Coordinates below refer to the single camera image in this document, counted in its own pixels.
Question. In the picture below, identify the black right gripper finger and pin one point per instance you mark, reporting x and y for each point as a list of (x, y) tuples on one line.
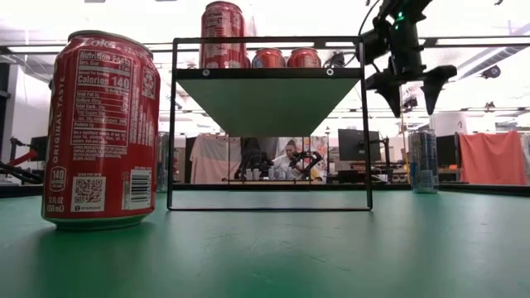
[(435, 83), (389, 89)]

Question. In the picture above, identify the slim blue silver can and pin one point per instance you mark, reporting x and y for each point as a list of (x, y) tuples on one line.
[(422, 157)]

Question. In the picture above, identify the red Fanta can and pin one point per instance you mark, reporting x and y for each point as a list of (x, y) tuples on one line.
[(304, 59)]

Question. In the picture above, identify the red soda can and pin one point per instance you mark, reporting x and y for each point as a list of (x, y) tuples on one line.
[(268, 59)]

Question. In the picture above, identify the red Coca-Cola can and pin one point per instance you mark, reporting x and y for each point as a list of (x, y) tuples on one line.
[(223, 41)]

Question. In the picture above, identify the red Coke can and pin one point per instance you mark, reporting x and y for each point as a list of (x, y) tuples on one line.
[(99, 145)]

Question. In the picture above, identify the distant black red robot arm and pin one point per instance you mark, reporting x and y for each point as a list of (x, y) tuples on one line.
[(16, 174)]

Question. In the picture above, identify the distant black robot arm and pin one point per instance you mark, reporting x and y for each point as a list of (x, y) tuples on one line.
[(252, 159), (310, 159)]

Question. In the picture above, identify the white cabinet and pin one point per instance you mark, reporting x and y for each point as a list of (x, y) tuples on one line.
[(445, 124)]

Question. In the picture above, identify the black ceiling-mounted device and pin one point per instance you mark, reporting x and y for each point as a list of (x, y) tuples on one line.
[(490, 71)]

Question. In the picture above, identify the black mounted device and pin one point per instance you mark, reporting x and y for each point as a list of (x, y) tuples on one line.
[(336, 60)]

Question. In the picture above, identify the black monitor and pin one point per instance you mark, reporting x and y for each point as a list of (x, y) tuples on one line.
[(447, 151), (356, 145), (38, 149)]

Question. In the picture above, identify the distant cluttered desk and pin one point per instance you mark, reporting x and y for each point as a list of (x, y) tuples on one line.
[(372, 167)]

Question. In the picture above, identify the floral hanging cloth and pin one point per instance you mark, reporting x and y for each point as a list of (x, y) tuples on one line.
[(321, 145)]

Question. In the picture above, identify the orange hanging cloth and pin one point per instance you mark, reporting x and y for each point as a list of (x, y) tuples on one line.
[(492, 159)]

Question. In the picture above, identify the person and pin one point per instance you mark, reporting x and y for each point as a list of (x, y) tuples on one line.
[(287, 161)]

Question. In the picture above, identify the white pink hanging cloth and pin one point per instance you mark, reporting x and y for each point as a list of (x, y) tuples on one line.
[(209, 157)]

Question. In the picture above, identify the dark storage rack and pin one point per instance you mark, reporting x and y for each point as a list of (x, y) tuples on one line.
[(4, 116)]

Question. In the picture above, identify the black ceiling camera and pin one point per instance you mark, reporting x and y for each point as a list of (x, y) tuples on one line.
[(410, 103)]

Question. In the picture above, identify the black right wrist camera housing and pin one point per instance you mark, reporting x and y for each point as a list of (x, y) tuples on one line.
[(374, 41)]

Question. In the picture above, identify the wooden shelf black metal frame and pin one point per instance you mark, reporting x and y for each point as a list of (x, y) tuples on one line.
[(269, 103)]

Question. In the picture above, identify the black metal rig frame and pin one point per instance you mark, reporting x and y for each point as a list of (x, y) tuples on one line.
[(248, 187)]

